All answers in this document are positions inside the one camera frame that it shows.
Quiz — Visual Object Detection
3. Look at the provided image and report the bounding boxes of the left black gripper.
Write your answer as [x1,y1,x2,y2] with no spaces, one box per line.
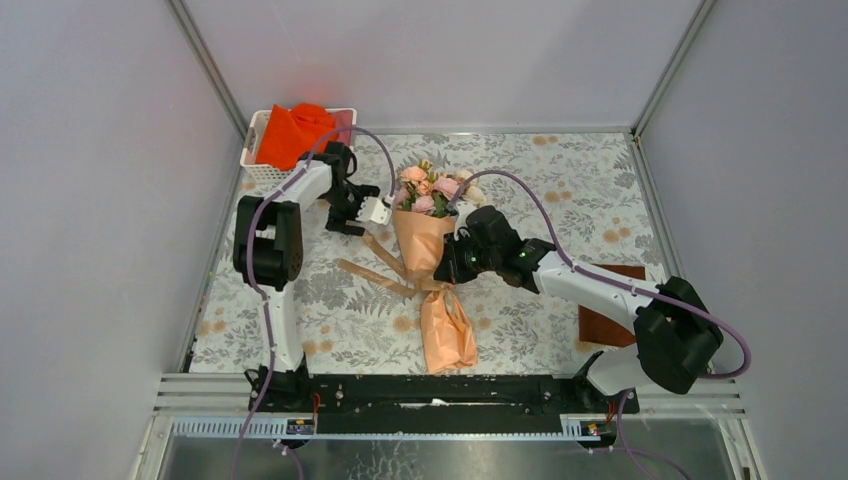
[317,184,376,237]

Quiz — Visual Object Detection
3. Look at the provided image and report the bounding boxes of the orange cloth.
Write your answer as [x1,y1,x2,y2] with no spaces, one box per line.
[256,103,339,171]

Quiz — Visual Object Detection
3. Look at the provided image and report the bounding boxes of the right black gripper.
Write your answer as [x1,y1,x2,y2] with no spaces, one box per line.
[434,229,500,285]

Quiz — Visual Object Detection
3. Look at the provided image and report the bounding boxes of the brown wooden block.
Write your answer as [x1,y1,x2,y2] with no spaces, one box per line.
[578,264,646,347]

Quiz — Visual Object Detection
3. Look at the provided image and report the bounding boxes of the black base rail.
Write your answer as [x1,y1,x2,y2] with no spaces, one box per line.
[244,367,639,435]

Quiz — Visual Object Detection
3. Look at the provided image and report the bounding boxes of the beige orange wrapping paper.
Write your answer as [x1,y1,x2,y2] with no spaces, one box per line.
[393,210,479,374]

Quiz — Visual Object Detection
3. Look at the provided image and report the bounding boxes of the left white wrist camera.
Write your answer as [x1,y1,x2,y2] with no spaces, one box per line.
[356,195,395,226]

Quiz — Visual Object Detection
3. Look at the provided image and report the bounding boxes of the dark red cloth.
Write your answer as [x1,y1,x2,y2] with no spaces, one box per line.
[330,109,355,146]

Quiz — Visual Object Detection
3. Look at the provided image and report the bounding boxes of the tan ribbon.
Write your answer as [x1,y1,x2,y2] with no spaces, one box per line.
[336,232,453,299]

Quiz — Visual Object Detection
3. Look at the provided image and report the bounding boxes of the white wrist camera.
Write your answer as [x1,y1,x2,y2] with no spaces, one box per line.
[453,200,478,235]
[356,195,395,226]

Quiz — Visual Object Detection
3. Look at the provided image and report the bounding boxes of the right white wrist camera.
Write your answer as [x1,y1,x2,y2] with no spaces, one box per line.
[453,200,478,235]

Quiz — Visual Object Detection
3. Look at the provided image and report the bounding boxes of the white plastic basket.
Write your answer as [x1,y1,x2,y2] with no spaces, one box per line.
[239,107,358,183]

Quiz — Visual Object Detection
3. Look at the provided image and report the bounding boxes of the pink rose stems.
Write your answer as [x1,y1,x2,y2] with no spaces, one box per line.
[393,159,473,218]

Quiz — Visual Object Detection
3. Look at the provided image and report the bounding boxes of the floral table cloth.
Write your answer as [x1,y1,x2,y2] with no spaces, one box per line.
[189,133,666,374]

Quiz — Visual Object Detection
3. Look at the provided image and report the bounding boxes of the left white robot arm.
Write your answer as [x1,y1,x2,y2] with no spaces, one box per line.
[232,141,380,411]

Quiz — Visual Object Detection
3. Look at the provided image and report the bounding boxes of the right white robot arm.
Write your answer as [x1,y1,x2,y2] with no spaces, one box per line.
[434,206,723,412]

